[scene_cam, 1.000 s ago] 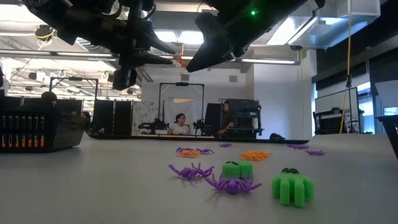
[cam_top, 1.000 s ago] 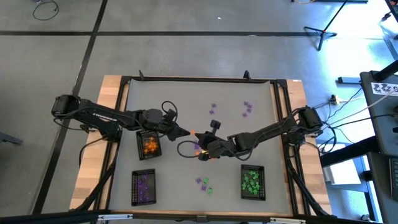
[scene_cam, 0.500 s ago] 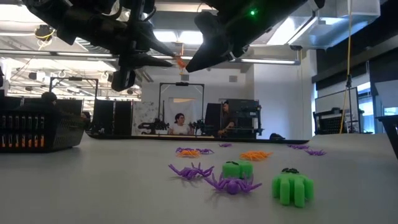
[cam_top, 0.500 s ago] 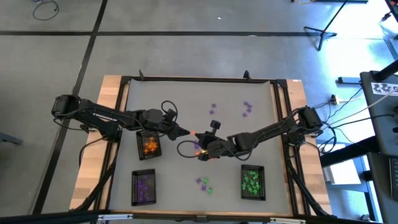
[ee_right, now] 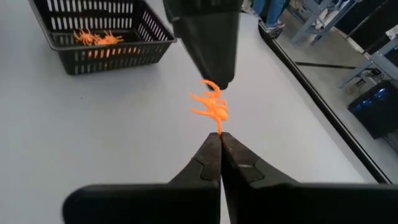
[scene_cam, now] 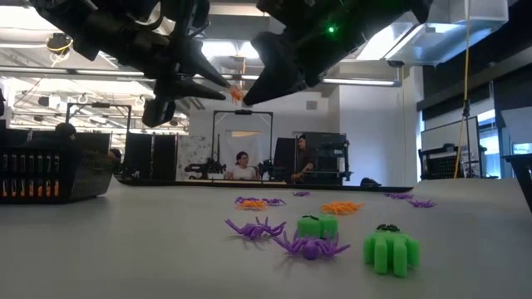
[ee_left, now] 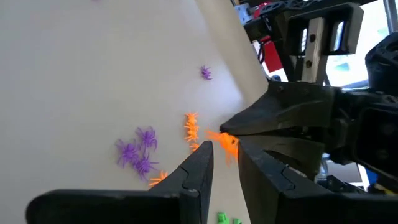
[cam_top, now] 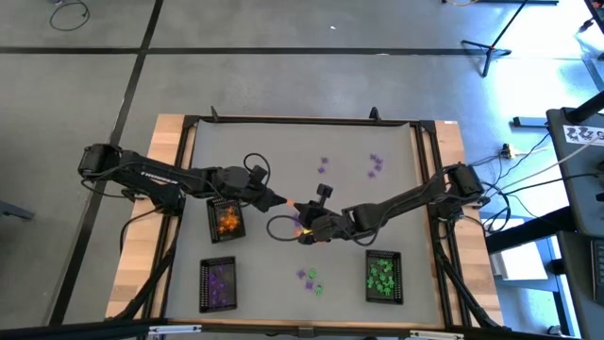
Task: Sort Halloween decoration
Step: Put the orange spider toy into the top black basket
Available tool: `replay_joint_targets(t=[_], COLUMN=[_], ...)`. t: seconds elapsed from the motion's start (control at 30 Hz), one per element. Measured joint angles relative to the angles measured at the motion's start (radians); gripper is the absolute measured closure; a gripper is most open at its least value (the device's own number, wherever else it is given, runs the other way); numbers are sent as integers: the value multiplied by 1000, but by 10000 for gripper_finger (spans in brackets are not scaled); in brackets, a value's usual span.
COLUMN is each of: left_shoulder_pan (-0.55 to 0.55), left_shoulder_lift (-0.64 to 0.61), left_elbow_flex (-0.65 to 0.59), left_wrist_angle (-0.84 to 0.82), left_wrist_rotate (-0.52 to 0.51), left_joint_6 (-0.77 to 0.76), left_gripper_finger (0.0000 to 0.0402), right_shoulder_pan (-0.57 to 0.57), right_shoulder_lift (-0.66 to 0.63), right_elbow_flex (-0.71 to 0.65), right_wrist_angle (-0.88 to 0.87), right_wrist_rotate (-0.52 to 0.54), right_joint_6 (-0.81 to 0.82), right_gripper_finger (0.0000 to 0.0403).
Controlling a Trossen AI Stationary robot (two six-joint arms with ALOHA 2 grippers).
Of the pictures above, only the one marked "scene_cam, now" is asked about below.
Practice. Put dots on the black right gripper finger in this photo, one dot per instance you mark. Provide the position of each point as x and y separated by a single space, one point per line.
278 62

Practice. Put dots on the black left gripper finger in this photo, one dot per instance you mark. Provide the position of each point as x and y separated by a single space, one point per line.
187 91
199 64

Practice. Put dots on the purple plastic spider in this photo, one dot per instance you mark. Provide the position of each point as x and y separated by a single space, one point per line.
404 196
422 203
311 248
255 229
392 194
247 199
298 194
275 202
304 192
409 194

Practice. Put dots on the black background robot arm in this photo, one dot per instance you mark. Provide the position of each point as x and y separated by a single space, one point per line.
266 168
205 168

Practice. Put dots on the long white light bar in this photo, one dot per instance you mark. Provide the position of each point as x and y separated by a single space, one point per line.
361 81

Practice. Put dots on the white curtain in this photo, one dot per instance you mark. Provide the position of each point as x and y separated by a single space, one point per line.
243 141

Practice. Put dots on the black partition panel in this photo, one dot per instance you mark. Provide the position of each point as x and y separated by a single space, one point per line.
151 158

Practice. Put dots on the person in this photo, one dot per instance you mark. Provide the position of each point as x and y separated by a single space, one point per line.
65 130
241 166
303 160

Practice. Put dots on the black equipment cabinet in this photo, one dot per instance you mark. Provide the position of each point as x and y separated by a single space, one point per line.
330 155

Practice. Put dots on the black ceiling device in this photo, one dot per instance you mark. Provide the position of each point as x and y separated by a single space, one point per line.
59 43

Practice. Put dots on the small black dome object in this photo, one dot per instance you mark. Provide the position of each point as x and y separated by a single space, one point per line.
369 182

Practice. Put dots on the white board panel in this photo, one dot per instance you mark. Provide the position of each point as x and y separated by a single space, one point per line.
451 135

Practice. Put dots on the black plastic basket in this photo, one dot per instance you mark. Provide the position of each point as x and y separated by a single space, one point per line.
41 174
523 178

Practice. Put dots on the green skeleton figure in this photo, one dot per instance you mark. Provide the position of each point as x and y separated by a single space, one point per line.
318 226
390 252

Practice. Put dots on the black low partition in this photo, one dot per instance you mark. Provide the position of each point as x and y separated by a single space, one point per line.
25 139

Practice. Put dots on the black crate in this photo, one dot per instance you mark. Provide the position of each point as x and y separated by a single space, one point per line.
438 164

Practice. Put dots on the black tripod stand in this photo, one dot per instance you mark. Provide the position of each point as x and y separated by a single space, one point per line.
466 137

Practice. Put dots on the gray wall vent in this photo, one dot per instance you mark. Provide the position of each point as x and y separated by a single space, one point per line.
247 112
311 105

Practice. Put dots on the black rig frame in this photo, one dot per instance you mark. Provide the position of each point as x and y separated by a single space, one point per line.
213 141

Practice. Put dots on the black table frame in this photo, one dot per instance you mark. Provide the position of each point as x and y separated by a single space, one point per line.
249 185

